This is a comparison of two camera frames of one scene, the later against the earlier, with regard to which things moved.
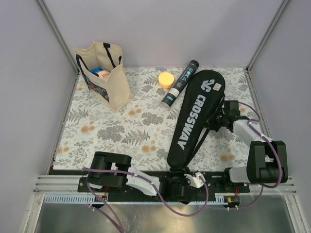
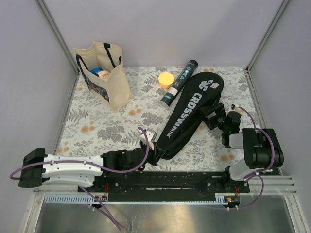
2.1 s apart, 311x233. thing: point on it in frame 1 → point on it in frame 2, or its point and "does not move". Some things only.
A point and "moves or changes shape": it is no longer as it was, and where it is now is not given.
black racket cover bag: [199, 109] moves or changes shape
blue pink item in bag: [103, 74] does not move
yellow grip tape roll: [166, 80] does not move
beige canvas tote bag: [114, 91] does not move
